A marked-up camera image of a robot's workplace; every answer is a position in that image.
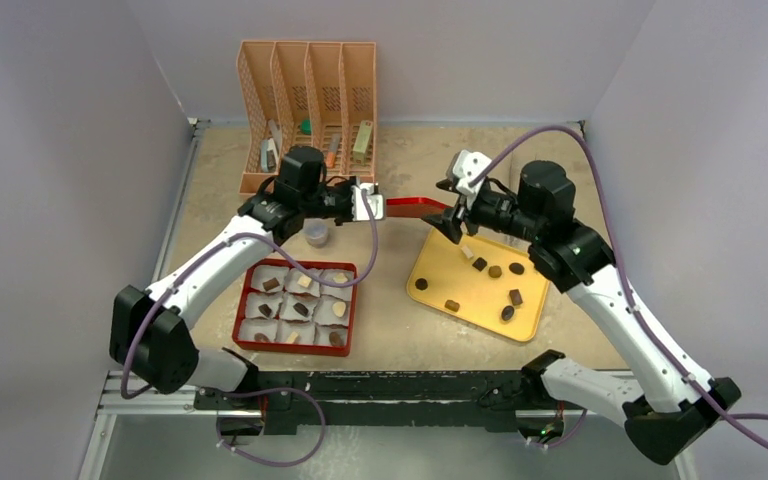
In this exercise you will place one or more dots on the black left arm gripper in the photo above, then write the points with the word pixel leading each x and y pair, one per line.
pixel 346 185

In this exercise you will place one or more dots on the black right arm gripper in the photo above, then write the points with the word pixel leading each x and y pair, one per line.
pixel 459 216

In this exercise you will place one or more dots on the red lid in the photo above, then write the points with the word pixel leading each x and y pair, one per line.
pixel 413 207

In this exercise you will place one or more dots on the brown chocolate piece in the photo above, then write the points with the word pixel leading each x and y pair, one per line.
pixel 271 285

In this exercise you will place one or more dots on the white chocolate oval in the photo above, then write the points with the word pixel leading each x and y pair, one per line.
pixel 339 309

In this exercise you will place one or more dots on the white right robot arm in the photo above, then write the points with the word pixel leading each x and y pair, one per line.
pixel 671 400

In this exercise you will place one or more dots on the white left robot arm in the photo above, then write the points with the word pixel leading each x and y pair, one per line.
pixel 151 327

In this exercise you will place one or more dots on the brown ridged chocolate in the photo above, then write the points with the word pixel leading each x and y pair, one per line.
pixel 452 306

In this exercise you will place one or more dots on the brown rectangular chocolate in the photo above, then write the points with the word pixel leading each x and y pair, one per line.
pixel 515 297

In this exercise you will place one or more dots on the dark round chocolate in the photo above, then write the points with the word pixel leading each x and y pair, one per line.
pixel 507 313

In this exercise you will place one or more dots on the red chocolate box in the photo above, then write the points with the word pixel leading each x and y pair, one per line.
pixel 283 310

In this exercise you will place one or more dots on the clear paperclip jar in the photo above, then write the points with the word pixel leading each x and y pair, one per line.
pixel 316 232

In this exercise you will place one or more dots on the green small carton box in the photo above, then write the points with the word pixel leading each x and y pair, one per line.
pixel 362 141

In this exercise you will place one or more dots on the yellow tray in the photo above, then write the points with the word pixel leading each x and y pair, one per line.
pixel 480 285

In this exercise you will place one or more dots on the green eraser block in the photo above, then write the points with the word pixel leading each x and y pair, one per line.
pixel 305 127

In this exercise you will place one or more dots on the grey stapler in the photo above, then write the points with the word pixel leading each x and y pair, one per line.
pixel 268 156

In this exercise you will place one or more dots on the pink plastic desk organizer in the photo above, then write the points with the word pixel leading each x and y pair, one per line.
pixel 332 83

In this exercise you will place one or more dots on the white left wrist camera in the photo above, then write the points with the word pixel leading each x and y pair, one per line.
pixel 368 204

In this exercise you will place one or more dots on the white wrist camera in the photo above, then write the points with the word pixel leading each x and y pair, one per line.
pixel 461 176
pixel 368 204

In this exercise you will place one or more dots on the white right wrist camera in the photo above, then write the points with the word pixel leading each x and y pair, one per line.
pixel 461 176

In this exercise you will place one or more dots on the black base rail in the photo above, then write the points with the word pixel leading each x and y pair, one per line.
pixel 497 401

